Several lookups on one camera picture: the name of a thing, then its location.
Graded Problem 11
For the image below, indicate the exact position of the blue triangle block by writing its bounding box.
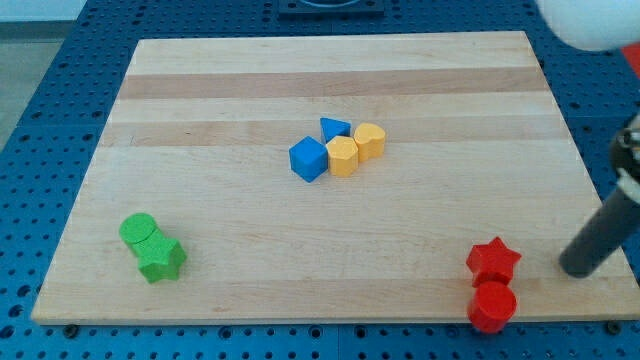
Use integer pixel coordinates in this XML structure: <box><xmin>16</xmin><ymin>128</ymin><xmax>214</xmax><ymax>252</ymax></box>
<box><xmin>320</xmin><ymin>117</ymin><xmax>351</xmax><ymax>143</ymax></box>

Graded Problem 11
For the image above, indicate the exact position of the red cylinder block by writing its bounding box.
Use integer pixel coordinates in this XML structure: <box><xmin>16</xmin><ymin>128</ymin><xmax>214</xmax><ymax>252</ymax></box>
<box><xmin>467</xmin><ymin>281</ymin><xmax>517</xmax><ymax>334</ymax></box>

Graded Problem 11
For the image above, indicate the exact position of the green star block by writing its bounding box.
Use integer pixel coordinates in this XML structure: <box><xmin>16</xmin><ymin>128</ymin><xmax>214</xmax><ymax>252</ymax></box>
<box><xmin>133</xmin><ymin>230</ymin><xmax>187</xmax><ymax>283</ymax></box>

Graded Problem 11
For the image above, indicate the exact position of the green cylinder block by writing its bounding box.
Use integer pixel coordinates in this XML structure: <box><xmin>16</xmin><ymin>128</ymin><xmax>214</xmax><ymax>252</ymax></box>
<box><xmin>119</xmin><ymin>213</ymin><xmax>158</xmax><ymax>257</ymax></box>

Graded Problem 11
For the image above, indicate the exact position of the yellow hexagon block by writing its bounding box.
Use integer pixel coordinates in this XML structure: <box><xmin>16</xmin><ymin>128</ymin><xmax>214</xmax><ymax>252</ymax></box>
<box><xmin>326</xmin><ymin>136</ymin><xmax>359</xmax><ymax>177</ymax></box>

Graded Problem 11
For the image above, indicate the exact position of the blue cube block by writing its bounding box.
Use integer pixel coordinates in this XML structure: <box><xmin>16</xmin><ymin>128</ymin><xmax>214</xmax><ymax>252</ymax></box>
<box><xmin>289</xmin><ymin>136</ymin><xmax>328</xmax><ymax>182</ymax></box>

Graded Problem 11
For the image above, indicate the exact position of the yellow heart block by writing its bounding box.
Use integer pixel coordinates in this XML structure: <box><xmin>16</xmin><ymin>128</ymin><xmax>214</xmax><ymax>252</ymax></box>
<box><xmin>353</xmin><ymin>123</ymin><xmax>386</xmax><ymax>162</ymax></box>

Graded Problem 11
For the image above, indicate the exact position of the dark grey pointer rod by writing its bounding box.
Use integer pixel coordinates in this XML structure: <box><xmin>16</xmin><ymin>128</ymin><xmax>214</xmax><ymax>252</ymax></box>
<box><xmin>559</xmin><ymin>186</ymin><xmax>639</xmax><ymax>278</ymax></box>

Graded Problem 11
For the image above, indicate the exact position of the red star block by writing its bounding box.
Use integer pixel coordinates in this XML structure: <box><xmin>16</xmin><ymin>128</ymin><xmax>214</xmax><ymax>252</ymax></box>
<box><xmin>466</xmin><ymin>237</ymin><xmax>522</xmax><ymax>288</ymax></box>

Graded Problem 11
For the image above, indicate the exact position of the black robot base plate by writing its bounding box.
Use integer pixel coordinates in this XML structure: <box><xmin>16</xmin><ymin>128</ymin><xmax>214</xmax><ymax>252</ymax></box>
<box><xmin>277</xmin><ymin>0</ymin><xmax>385</xmax><ymax>19</ymax></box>

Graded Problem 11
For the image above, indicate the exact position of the wooden board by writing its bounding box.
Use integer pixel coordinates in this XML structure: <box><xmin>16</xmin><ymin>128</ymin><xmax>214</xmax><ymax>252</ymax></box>
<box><xmin>32</xmin><ymin>31</ymin><xmax>639</xmax><ymax>326</ymax></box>

